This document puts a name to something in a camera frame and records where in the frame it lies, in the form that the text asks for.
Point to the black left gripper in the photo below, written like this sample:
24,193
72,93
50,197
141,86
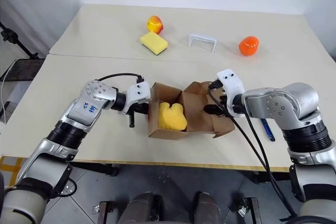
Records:
132,111

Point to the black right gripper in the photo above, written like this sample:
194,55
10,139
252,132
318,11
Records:
224,99

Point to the brown cardboard box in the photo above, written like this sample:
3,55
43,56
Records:
194,119

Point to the blue pen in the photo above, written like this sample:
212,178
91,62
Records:
268,129

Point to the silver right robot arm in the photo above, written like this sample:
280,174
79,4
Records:
294,103

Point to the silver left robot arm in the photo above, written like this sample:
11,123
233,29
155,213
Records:
78,111

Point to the yellow soft item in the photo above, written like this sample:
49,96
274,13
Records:
172,116

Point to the yellow sponge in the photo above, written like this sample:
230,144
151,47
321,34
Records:
154,43

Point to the orange fruit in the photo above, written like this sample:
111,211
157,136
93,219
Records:
248,45

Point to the black table leg with caster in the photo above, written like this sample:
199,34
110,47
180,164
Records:
258,176

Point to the red yellow apple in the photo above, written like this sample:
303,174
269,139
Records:
155,24

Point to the dark rounded shape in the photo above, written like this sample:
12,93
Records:
143,208
210,208

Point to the black floor mat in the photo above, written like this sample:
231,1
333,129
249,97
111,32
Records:
23,69

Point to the black tripod stand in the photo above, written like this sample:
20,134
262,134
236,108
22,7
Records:
15,41

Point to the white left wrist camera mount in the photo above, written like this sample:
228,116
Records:
137,93

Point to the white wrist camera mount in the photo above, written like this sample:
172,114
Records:
232,90
137,93

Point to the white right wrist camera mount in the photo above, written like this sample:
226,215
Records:
232,90

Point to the white plastic frame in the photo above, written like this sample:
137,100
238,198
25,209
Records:
202,36

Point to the metal floor bracket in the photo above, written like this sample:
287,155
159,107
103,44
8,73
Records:
103,208
248,207

